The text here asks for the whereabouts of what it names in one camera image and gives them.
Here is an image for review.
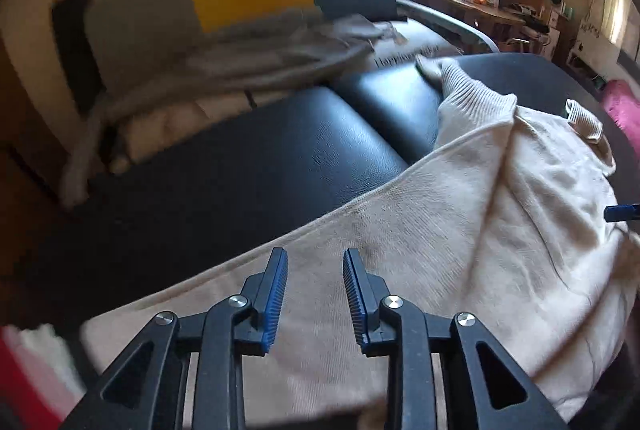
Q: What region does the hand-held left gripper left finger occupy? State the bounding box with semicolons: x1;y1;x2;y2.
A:
62;247;289;430

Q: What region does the red cloth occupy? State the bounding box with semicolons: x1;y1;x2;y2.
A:
0;324;68;430

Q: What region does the cream knit sweater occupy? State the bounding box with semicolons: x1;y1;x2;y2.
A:
80;57;640;430

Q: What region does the black padded table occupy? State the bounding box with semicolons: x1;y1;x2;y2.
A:
0;52;618;346

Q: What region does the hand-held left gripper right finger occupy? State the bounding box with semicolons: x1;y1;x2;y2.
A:
342;248;571;430

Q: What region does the cream bedding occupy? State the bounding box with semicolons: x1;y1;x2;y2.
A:
107;90;261;173

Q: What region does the grey blanket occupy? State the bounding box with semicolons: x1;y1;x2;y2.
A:
60;7;408;206

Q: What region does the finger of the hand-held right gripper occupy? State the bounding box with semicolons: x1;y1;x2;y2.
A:
603;204;640;223

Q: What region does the wooden desk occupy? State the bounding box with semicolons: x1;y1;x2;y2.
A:
420;0;568;61

